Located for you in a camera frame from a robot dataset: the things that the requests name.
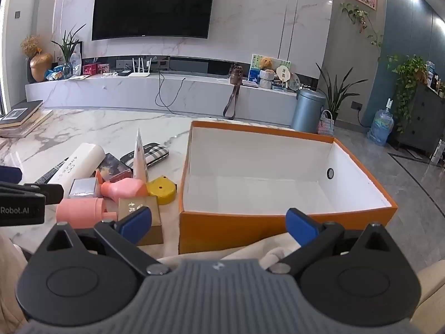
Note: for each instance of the yellow tape measure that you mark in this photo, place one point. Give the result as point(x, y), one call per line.
point(161, 191)

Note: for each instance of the woven handbag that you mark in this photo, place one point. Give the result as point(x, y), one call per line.
point(326, 125)

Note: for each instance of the white router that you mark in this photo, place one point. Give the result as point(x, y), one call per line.
point(139, 73)

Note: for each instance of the light pink plastic bottle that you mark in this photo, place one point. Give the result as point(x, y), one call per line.
point(78, 212)

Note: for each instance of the printed picture box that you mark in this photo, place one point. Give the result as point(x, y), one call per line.
point(113, 167)

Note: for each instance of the plaid glasses case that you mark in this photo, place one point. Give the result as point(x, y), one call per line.
point(153, 155)

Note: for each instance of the gold acorn vase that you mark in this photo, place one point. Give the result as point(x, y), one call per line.
point(41, 66)

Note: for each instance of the dark hardcover book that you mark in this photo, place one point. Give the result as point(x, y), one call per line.
point(19, 113)

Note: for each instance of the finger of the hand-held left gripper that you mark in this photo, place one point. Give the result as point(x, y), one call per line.
point(52, 194)

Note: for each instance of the black wall television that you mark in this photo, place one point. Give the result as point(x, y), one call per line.
point(153, 5)

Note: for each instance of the small silver box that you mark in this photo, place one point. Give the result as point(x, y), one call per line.
point(82, 188)

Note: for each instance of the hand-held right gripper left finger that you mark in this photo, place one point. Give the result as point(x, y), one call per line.
point(134, 223)

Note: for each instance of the white cylinder tube box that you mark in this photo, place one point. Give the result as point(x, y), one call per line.
point(81, 161)

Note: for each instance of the snack packet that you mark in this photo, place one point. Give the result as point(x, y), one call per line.
point(55, 74)

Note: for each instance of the dried flower bunch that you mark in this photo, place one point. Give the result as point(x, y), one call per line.
point(30, 45)

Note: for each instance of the gold box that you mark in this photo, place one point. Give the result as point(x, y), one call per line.
point(154, 229)

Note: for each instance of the teddy bear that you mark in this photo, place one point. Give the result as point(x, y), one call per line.
point(266, 63)

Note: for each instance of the orange-pink plastic bottle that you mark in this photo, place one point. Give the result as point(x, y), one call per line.
point(121, 189)

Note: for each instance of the grey trash bin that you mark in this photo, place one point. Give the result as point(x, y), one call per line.
point(307, 111)

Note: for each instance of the stack of books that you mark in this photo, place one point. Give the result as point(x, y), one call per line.
point(33, 125)

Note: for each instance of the red gift box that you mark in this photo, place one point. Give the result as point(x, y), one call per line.
point(91, 68)

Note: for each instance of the painted canvas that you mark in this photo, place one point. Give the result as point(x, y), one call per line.
point(255, 69)

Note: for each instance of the white marble TV console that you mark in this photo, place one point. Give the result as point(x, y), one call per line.
point(139, 92)

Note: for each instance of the orange cardboard box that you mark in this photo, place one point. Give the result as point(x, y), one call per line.
point(264, 229)

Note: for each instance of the green plant in glass vase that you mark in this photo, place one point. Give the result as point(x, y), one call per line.
point(67, 50)

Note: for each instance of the grey cabinet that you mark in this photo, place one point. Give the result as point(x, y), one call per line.
point(422, 121)

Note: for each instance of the white hand cream tube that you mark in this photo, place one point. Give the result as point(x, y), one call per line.
point(140, 160)

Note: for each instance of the tall leafy floor plant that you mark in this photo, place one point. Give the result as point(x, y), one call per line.
point(339, 94)

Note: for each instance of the trailing vine plant on cabinet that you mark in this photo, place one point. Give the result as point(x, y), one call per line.
point(408, 76)

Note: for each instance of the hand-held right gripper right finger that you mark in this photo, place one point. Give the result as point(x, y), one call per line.
point(300, 228)

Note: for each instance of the black cosmetic tube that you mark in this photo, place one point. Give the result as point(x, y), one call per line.
point(52, 174)

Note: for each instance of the round hand fan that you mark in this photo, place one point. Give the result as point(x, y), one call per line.
point(283, 73)

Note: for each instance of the hanging wall vine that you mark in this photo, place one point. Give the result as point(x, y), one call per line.
point(361, 19)

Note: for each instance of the blue water jug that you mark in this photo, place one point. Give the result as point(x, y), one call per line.
point(380, 125)

